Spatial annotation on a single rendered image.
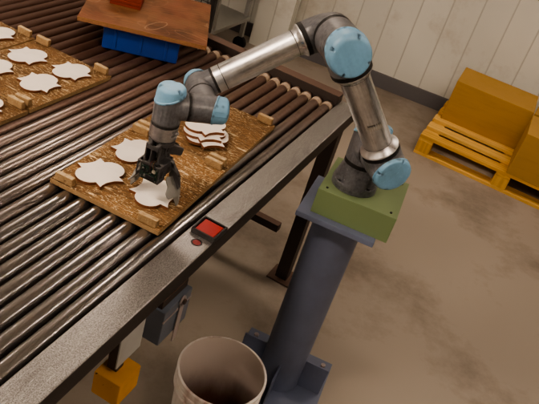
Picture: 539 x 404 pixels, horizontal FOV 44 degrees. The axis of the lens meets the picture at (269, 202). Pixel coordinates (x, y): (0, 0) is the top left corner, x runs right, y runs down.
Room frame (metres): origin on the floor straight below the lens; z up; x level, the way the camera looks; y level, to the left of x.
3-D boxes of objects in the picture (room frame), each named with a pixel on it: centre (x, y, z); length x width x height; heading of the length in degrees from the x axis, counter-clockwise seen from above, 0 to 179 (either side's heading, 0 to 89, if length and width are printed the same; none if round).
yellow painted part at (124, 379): (1.12, 0.23, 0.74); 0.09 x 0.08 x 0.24; 164
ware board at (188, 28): (2.66, 0.72, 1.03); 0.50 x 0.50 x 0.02; 12
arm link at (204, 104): (1.58, 0.24, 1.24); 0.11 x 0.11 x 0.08; 24
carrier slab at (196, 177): (1.64, 0.38, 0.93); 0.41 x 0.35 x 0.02; 167
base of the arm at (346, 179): (1.92, -0.24, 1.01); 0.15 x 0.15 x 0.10
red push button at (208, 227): (1.49, 0.14, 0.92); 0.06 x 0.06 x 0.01; 74
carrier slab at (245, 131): (2.05, 0.28, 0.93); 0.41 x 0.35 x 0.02; 166
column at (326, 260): (1.91, -0.25, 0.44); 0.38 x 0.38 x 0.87; 80
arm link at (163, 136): (1.52, 0.32, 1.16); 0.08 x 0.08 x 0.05
